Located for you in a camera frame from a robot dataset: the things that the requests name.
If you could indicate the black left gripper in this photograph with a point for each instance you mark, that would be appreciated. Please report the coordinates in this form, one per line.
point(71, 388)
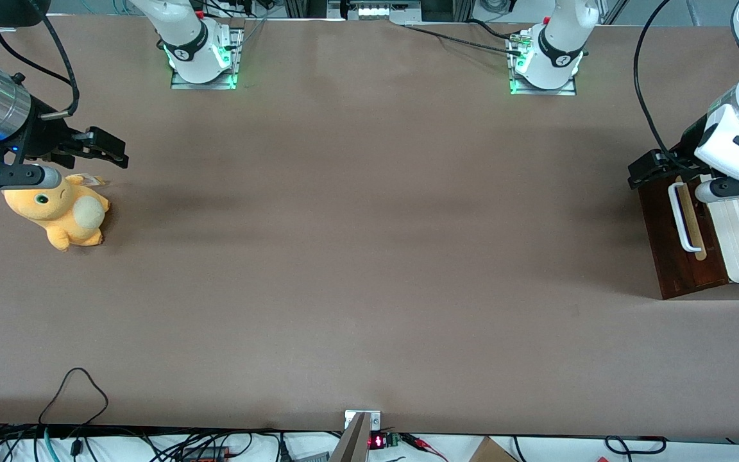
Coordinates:
point(682, 153)

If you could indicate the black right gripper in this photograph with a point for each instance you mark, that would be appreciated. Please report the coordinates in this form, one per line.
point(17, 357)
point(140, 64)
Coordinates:
point(41, 136)

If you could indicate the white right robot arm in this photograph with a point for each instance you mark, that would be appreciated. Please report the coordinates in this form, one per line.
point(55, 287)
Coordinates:
point(183, 32)

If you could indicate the orange plush toy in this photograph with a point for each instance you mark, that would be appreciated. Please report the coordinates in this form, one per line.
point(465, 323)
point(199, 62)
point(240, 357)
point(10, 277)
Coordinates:
point(61, 212)

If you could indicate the white lit power strip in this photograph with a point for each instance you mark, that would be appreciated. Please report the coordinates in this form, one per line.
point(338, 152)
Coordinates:
point(379, 9)

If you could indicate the brown cardboard piece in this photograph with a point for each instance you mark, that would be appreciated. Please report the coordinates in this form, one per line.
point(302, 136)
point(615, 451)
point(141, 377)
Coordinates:
point(491, 451)

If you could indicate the red clip leads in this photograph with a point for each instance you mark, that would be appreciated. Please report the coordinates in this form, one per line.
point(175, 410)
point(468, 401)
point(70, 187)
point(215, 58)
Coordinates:
point(424, 444)

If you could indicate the red digit display module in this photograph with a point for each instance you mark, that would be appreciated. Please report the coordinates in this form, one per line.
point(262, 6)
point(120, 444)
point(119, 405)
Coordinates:
point(382, 441)

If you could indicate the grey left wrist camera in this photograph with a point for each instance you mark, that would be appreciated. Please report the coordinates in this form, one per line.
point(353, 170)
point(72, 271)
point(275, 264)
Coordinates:
point(738, 187)

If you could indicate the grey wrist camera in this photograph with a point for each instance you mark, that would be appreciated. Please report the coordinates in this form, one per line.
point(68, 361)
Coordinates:
point(16, 176)
point(738, 187)

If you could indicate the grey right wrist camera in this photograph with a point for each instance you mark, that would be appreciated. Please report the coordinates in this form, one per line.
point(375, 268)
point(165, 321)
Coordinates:
point(16, 176)

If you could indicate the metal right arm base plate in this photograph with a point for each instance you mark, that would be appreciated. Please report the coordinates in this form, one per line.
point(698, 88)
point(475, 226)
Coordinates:
point(183, 85)

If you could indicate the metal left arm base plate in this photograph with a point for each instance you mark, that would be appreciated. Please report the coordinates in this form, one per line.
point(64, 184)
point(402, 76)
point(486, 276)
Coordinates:
point(565, 90)

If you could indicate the silver camera mount bracket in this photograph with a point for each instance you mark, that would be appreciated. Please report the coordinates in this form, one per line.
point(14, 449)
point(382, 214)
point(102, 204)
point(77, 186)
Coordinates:
point(355, 436)

